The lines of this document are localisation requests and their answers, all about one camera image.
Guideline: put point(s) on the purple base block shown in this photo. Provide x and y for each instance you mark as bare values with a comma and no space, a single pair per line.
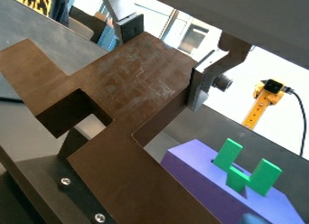
188,163

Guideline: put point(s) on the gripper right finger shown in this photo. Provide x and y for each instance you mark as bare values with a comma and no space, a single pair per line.
207,72

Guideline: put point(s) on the green U-shaped block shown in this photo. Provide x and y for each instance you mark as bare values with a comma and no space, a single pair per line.
259,180

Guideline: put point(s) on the brown T-shaped block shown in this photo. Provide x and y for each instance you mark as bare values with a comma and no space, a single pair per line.
133,89

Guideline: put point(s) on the yellow camera mount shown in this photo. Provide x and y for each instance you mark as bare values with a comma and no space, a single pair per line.
263,99

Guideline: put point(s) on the black angle bracket fixture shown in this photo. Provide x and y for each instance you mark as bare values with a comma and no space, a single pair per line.
52,186

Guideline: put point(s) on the black side camera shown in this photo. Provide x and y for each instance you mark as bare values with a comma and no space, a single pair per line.
275,87

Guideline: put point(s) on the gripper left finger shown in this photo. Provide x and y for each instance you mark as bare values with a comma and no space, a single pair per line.
127,20

